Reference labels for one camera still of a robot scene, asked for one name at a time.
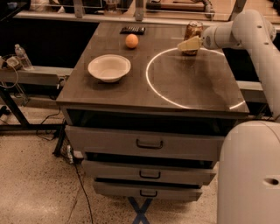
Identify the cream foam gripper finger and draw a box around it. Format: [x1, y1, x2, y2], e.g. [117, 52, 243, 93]
[177, 36, 202, 52]

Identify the orange-brown soda can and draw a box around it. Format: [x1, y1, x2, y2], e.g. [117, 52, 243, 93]
[183, 21, 203, 56]

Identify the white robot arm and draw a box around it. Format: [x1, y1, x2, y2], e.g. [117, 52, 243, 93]
[178, 10, 280, 224]

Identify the orange fruit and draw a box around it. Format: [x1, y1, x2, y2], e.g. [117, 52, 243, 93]
[125, 34, 138, 49]

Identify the black snack bar packet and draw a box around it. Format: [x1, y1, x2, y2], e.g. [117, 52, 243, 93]
[120, 26, 145, 35]

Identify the white bowl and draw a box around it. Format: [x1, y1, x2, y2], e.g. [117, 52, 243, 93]
[87, 54, 131, 83]

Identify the grey drawer cabinet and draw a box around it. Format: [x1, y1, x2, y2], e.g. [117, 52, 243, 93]
[57, 23, 249, 190]

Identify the top grey drawer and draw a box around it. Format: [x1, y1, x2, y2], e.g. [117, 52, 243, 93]
[66, 126, 224, 161]

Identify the grey drawer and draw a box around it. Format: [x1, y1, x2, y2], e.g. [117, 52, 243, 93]
[82, 160, 216, 186]
[66, 126, 224, 161]
[93, 181, 202, 201]

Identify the bottom grey drawer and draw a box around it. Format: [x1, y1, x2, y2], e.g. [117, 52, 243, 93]
[93, 181, 202, 201]

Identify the middle grey drawer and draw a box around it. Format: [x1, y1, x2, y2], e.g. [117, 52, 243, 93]
[82, 160, 216, 186]

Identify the grey side workbench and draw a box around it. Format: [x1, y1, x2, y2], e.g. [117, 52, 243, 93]
[0, 57, 67, 157]

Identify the clear plastic water bottle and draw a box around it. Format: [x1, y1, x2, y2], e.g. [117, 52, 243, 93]
[15, 44, 33, 70]

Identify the blue tape cross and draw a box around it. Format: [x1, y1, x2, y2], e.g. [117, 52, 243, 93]
[128, 197, 152, 224]

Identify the black floor cable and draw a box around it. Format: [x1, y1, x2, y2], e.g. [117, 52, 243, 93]
[36, 108, 95, 224]

